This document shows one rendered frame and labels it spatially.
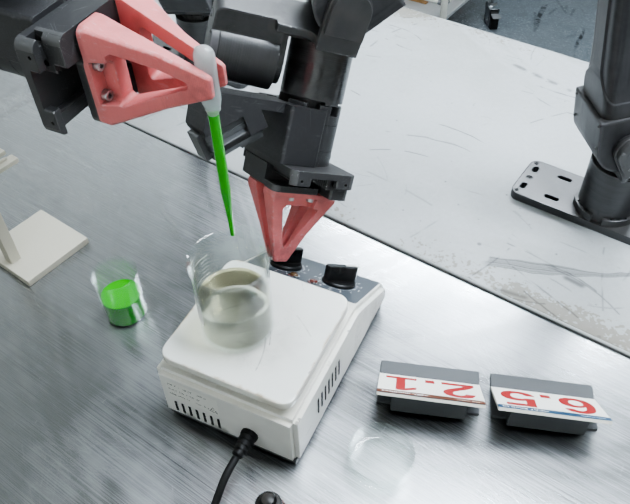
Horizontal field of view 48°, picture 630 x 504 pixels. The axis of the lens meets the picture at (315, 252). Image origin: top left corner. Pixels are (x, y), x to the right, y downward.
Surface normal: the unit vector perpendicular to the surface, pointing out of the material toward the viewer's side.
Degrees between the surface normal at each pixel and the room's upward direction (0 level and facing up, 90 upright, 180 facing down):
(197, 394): 90
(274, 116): 65
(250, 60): 74
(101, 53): 91
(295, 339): 0
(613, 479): 0
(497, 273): 0
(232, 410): 90
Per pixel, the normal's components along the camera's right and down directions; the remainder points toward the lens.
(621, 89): 0.01, 0.55
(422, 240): -0.02, -0.70
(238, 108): 0.50, 0.36
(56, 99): 0.90, 0.30
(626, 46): 0.05, 0.73
